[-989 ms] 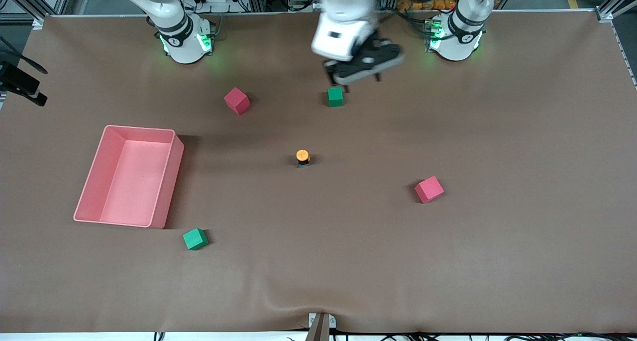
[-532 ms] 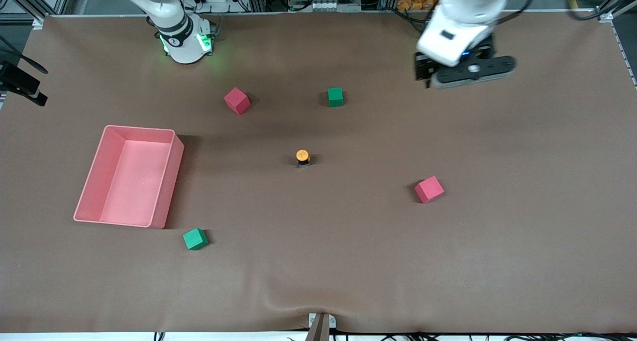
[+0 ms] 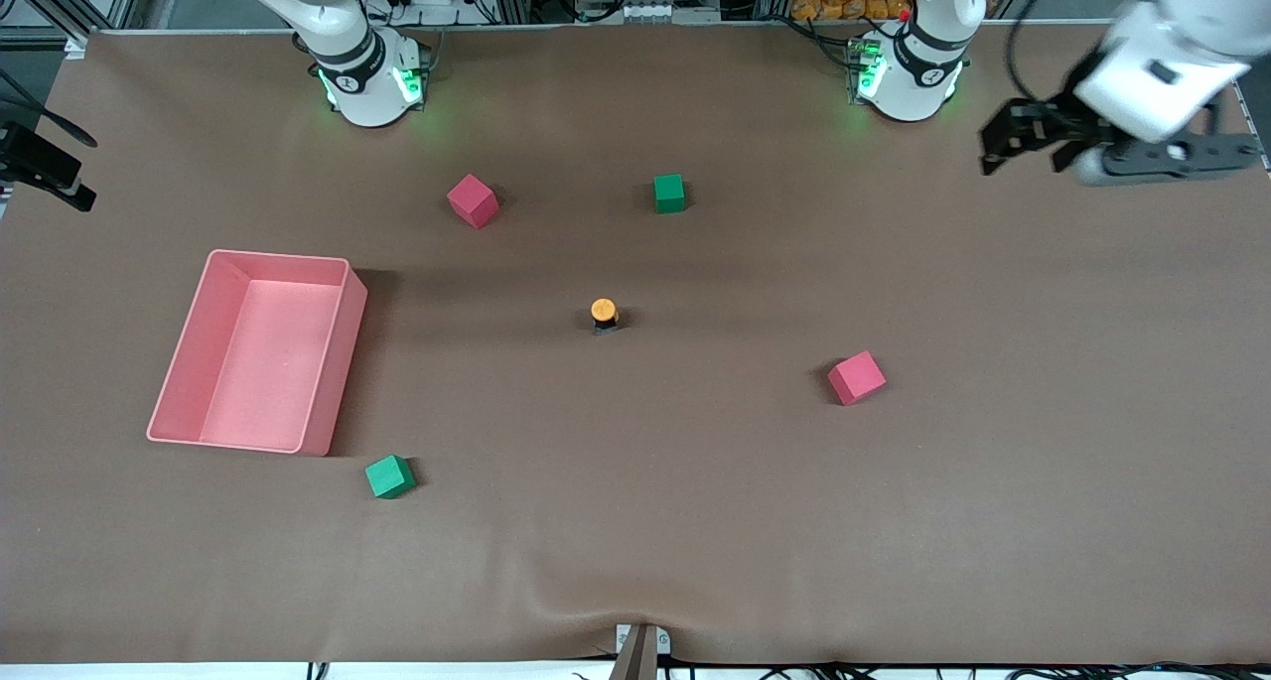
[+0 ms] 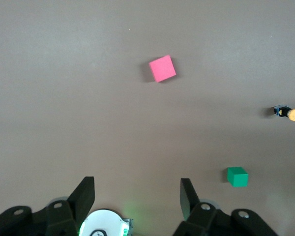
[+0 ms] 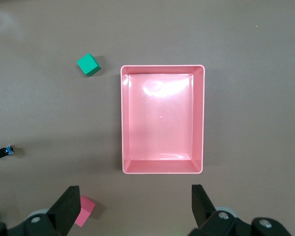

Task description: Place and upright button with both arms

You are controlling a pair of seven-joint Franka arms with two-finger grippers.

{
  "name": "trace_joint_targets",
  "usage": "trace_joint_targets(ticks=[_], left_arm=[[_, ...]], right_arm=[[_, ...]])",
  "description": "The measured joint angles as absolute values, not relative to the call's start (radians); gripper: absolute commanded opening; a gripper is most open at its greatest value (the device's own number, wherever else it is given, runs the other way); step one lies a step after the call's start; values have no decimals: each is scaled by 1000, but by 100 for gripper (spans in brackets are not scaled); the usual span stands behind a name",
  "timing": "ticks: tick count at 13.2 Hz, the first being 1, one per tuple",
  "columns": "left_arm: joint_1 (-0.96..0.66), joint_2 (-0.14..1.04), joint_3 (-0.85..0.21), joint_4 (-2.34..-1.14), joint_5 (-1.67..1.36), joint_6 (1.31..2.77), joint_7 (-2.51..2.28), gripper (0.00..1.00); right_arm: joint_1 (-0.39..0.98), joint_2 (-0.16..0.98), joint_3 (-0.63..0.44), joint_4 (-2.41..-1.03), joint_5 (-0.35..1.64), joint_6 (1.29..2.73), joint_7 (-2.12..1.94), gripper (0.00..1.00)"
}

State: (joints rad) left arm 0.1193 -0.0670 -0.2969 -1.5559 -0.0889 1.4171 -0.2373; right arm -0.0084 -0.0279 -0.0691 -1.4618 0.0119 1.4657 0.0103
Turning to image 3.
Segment pink foam cube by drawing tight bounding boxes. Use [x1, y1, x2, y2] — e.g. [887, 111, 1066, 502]
[827, 350, 888, 406]
[446, 174, 500, 229]

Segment pink plastic bin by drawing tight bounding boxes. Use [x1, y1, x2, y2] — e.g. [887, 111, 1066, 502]
[146, 249, 368, 458]

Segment metal table clamp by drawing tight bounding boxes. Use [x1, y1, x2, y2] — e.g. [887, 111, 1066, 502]
[614, 622, 672, 680]

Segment brown table mat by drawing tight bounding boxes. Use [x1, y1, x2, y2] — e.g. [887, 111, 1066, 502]
[0, 20, 1271, 666]

